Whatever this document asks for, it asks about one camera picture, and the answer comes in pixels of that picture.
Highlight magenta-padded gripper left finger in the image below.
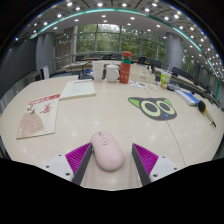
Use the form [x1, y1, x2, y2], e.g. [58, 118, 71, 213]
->
[43, 142, 93, 186]

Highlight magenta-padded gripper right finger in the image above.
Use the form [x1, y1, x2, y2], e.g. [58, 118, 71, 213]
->
[131, 143, 180, 187]

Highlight pink computer mouse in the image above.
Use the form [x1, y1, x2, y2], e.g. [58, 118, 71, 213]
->
[90, 130, 126, 172]

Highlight cat-shaped grey mouse pad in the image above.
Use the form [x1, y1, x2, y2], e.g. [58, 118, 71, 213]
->
[127, 96, 178, 121]

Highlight booklet with red fan print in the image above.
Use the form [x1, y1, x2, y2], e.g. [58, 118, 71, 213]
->
[15, 93, 61, 140]

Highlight white paper document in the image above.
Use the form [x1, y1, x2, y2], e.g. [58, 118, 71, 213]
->
[59, 79, 97, 101]

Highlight blue and white book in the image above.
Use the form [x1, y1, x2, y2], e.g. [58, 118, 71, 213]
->
[174, 88, 200, 107]

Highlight colourful sticker sheet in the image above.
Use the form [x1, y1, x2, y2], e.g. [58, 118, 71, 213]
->
[128, 80, 159, 91]

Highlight black microphone with yellow band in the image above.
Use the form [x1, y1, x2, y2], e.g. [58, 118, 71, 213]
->
[197, 100, 218, 128]

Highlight green and white paper cup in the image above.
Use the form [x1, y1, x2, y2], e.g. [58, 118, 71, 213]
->
[159, 70, 172, 90]

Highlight beige box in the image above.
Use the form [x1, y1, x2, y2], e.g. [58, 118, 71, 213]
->
[129, 64, 156, 84]

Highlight stack of white paper cups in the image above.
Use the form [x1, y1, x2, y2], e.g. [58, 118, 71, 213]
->
[91, 60, 105, 83]

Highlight white lidded mug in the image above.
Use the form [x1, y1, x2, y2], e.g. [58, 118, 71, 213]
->
[104, 63, 120, 84]

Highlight white standing appliance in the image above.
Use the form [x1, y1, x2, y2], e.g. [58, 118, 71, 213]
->
[41, 65, 50, 80]

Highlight red bottle with green band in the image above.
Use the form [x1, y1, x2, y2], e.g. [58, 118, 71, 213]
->
[119, 50, 133, 84]

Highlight dark office chairs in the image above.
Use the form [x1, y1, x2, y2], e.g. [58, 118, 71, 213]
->
[74, 53, 218, 98]

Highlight ceiling lights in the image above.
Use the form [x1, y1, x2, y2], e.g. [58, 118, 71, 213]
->
[14, 1, 224, 79]

